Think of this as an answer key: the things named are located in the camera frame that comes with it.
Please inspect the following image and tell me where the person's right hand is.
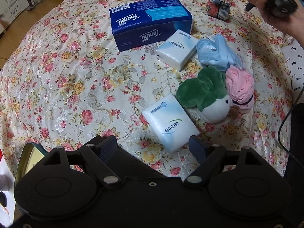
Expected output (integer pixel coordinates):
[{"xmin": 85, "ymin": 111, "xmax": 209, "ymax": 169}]
[{"xmin": 243, "ymin": 0, "xmax": 304, "ymax": 46}]

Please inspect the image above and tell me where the white printed cloth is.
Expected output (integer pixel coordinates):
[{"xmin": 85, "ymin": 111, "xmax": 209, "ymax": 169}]
[{"xmin": 281, "ymin": 45, "xmax": 304, "ymax": 105}]

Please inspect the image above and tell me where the green and white plush vegetable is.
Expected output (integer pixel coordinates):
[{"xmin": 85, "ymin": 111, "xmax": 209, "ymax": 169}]
[{"xmin": 176, "ymin": 66, "xmax": 240, "ymax": 124}]

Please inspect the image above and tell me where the black cable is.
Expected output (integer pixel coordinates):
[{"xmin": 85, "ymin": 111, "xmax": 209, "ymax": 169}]
[{"xmin": 276, "ymin": 101, "xmax": 298, "ymax": 173}]

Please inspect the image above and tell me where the floral tablecloth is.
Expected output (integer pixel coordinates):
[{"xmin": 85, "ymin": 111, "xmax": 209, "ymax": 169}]
[{"xmin": 0, "ymin": 0, "xmax": 304, "ymax": 180}]

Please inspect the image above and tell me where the green-rimmed metal tray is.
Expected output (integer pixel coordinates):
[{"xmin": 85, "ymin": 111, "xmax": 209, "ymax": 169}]
[{"xmin": 14, "ymin": 142, "xmax": 49, "ymax": 187}]

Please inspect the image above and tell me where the cardboard box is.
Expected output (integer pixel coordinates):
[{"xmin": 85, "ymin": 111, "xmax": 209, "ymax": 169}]
[{"xmin": 0, "ymin": 0, "xmax": 32, "ymax": 34}]

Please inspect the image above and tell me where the white tissue pack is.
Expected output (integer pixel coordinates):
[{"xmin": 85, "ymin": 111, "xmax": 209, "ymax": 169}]
[
  {"xmin": 142, "ymin": 93, "xmax": 200, "ymax": 153},
  {"xmin": 155, "ymin": 29, "xmax": 198, "ymax": 72}
]

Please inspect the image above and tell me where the blue face mask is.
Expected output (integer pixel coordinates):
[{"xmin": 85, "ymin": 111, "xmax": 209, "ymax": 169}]
[{"xmin": 196, "ymin": 33, "xmax": 245, "ymax": 72}]

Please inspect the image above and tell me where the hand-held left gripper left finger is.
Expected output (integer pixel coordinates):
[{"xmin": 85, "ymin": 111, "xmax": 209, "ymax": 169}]
[{"xmin": 43, "ymin": 135, "xmax": 122, "ymax": 188}]

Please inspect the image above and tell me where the pink plush toy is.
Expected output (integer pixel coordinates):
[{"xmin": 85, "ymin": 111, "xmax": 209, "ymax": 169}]
[{"xmin": 225, "ymin": 65, "xmax": 255, "ymax": 113}]

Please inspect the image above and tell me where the dark patterned pouch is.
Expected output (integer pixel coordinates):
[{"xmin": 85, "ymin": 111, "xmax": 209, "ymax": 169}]
[{"xmin": 206, "ymin": 0, "xmax": 231, "ymax": 21}]

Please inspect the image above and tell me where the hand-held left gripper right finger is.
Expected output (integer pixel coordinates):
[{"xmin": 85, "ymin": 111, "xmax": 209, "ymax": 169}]
[{"xmin": 184, "ymin": 135, "xmax": 262, "ymax": 188}]

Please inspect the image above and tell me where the blue tissue box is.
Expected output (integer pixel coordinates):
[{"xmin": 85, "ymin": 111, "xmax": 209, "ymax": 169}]
[{"xmin": 109, "ymin": 0, "xmax": 193, "ymax": 52}]

